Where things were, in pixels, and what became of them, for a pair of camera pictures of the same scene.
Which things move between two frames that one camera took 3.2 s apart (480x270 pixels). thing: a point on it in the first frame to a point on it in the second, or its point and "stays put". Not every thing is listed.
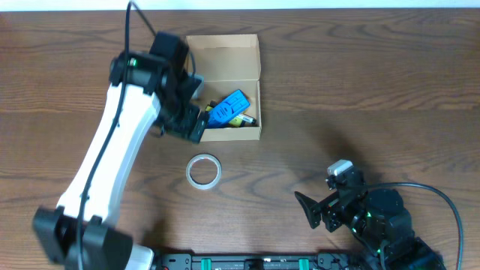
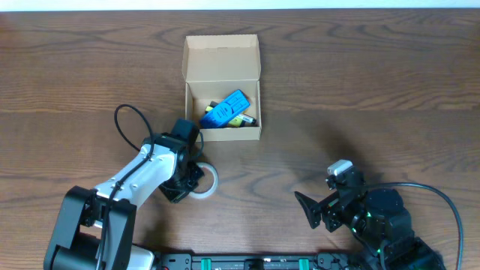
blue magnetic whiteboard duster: x=220 y=116 stays put
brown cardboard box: x=229 y=63 stays put
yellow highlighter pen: x=239 y=121 stays put
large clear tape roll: x=208 y=156 to x=203 y=195
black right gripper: x=313 y=211 stays put
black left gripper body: x=179 y=108 to x=178 y=179
